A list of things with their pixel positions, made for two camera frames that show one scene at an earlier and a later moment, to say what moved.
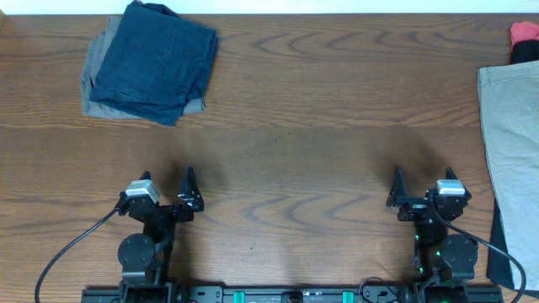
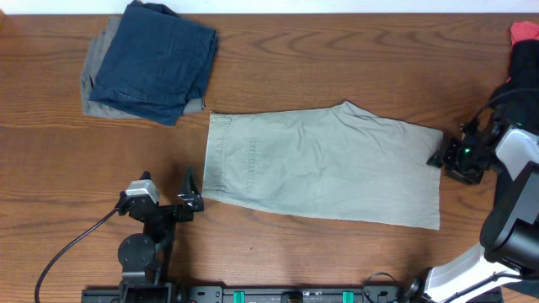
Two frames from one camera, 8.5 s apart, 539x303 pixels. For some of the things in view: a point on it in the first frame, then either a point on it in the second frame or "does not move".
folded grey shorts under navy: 93,107 does not move
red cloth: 524,30 does not move
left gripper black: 178,216 does not move
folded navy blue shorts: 154,62 does not move
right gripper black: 414,207 -> 445,155
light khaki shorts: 509,103 -> 332,161
